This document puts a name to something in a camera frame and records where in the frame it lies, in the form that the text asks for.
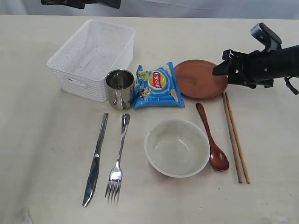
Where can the blue chips bag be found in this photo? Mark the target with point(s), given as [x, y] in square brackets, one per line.
[157, 88]

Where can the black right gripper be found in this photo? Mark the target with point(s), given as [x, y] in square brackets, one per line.
[241, 69]

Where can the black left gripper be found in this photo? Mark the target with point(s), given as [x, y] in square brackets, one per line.
[80, 4]

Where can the wooden chopstick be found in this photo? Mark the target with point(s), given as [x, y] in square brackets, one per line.
[239, 147]
[232, 139]

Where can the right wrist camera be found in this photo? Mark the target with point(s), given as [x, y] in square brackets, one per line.
[266, 37]

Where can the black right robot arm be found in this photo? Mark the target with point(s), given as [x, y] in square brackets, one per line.
[260, 67]

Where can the red-brown wooden spoon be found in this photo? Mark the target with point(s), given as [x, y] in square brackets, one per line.
[218, 159]

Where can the stainless steel fork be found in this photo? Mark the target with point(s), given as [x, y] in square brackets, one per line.
[116, 174]

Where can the white ceramic bowl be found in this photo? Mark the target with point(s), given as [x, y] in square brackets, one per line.
[177, 148]

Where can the stainless steel cup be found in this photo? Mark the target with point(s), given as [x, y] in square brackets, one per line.
[121, 89]

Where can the white perforated plastic basket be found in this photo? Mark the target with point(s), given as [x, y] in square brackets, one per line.
[83, 62]

